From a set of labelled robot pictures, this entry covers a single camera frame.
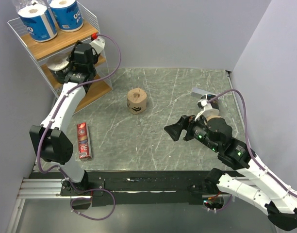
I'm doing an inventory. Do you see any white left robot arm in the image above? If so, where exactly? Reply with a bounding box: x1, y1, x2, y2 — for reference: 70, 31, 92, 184
29, 40, 104, 195

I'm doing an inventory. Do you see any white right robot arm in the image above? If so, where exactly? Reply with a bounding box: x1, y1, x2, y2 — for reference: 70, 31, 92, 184
164, 115, 297, 231

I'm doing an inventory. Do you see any brown wrapped paper roll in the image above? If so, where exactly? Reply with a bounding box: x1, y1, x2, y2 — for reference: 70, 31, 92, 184
127, 88, 147, 115

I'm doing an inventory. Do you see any white wire wooden shelf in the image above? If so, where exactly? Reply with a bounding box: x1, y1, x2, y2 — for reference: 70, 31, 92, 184
7, 2, 112, 113

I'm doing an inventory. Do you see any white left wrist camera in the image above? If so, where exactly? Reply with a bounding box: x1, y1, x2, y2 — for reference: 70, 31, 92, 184
89, 37, 105, 54

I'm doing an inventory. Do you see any red toothpaste box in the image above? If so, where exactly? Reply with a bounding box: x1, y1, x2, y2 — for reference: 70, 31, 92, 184
76, 122, 92, 160

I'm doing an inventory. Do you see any grey small box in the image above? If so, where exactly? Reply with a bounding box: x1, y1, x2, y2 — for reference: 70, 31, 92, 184
191, 87, 209, 99

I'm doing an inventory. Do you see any brown paper roll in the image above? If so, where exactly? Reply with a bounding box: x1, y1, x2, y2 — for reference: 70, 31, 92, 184
127, 88, 147, 115
206, 115, 222, 121

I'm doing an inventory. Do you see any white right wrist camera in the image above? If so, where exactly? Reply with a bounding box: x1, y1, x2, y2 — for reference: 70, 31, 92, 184
195, 99, 214, 120

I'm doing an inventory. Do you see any blue monster paper roll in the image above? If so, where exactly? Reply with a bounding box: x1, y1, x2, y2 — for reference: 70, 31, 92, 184
47, 0, 83, 32

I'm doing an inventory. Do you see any black paper roll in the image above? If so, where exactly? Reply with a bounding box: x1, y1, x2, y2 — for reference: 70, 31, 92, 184
200, 94, 220, 115
46, 53, 69, 84

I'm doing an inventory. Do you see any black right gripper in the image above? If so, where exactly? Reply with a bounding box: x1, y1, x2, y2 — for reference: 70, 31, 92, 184
164, 111, 220, 152

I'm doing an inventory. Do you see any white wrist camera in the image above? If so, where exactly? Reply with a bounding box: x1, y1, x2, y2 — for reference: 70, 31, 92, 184
195, 99, 214, 120
89, 37, 105, 54

